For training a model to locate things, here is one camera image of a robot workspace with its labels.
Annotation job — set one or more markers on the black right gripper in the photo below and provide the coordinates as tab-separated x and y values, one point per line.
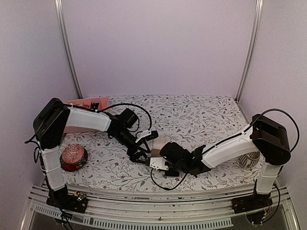
171	174

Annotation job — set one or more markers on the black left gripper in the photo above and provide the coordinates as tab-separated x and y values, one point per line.
134	156

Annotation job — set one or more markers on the tan beige underwear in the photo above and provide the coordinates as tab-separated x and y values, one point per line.
158	144

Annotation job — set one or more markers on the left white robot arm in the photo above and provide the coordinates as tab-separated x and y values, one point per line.
50	124

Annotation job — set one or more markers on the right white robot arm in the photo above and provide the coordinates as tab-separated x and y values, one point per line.
264	136

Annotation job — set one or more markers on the floral patterned table cloth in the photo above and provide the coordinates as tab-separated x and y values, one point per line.
189	121

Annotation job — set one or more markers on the pink divided organizer box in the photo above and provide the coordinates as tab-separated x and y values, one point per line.
86	103

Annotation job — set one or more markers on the red patterned bowl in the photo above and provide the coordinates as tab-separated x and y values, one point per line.
73	158

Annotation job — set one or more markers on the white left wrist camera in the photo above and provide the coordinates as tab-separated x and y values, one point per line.
146	135

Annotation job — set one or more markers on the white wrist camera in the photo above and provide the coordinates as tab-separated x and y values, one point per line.
158	163
146	135

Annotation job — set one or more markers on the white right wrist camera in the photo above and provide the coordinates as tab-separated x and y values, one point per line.
158	163

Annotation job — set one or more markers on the striped metal wire cup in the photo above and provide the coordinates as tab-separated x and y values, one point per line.
249	160

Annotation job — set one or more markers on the aluminium front rail frame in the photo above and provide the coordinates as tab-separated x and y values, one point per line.
191	210

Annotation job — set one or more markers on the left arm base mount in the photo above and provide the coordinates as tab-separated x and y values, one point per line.
61	199

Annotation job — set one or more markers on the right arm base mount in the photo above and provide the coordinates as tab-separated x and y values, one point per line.
251	202

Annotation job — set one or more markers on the left aluminium corner post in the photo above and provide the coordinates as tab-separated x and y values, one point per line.
66	47

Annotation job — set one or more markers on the aluminium corner post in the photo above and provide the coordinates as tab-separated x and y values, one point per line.
251	49
66	47

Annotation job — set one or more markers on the right aluminium corner post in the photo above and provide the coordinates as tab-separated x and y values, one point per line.
251	49

